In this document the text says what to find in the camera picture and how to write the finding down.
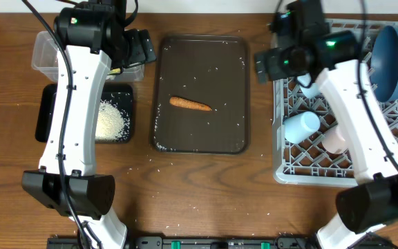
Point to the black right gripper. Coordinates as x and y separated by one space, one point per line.
271 57

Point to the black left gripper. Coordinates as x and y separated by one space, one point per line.
140 52

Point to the yellow snack wrapper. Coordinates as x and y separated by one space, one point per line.
115 71

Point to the light blue small bowl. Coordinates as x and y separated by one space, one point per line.
308 88

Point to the orange carrot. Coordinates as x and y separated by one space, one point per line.
188 104

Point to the light blue plastic cup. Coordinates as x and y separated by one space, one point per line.
301 126

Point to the pink plastic cup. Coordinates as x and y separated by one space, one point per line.
333 141

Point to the dark blue bowl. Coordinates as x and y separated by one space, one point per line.
384 61

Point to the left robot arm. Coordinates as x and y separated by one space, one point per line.
94 40

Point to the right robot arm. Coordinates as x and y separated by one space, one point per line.
306 45

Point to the black waste tray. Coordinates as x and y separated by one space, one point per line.
119 94

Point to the grey dishwasher rack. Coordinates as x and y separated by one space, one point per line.
308 163

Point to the dark brown serving tray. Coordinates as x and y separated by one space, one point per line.
209 69

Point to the pile of white rice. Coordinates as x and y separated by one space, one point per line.
113 125

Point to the clear plastic container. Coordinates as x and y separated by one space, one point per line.
44 60

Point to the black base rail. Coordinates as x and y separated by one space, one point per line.
370 242

